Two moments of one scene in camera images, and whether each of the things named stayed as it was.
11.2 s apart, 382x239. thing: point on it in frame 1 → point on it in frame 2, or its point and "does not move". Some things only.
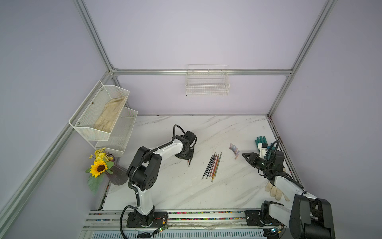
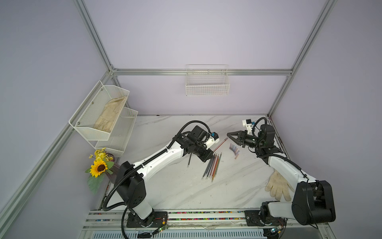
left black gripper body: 187,156 → 199,150
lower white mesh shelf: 119,136 does not move
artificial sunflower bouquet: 102,163 does not move
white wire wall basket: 207,80 does not move
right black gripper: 253,158 → 242,134
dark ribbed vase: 120,175 does not move
